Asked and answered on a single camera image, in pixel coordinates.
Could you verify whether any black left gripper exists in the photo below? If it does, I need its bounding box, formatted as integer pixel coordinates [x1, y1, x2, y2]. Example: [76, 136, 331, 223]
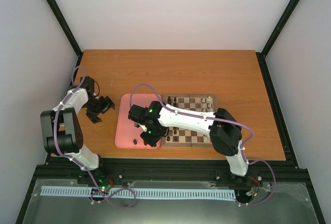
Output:
[83, 96, 115, 124]

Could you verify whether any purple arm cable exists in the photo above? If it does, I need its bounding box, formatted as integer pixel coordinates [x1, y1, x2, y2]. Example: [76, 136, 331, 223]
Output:
[55, 66, 137, 209]
[129, 83, 277, 206]

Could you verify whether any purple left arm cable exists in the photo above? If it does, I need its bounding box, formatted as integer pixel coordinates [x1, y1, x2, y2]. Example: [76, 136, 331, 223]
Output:
[55, 66, 137, 209]

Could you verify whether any left controller circuit board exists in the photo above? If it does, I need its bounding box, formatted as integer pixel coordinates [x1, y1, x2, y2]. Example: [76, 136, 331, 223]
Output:
[95, 175, 113, 196]

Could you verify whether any light blue cable duct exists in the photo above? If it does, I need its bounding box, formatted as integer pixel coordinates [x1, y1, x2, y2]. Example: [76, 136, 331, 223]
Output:
[40, 186, 236, 201]

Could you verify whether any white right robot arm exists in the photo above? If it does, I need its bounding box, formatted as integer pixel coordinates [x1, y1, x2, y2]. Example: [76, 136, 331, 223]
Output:
[136, 101, 253, 177]

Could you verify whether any black aluminium frame rail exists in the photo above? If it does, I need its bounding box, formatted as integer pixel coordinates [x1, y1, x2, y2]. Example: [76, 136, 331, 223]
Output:
[32, 157, 309, 184]

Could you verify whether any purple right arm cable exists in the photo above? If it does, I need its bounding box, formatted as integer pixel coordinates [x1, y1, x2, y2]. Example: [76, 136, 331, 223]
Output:
[129, 83, 277, 206]

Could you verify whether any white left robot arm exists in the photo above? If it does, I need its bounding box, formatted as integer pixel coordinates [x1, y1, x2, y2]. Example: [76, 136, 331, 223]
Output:
[40, 77, 115, 184]

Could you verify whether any wooden chessboard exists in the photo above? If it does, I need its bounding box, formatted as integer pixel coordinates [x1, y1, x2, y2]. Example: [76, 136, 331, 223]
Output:
[161, 94, 218, 148]

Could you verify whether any pink plastic tray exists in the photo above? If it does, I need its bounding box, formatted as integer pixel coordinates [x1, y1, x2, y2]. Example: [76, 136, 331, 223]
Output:
[115, 94, 161, 149]

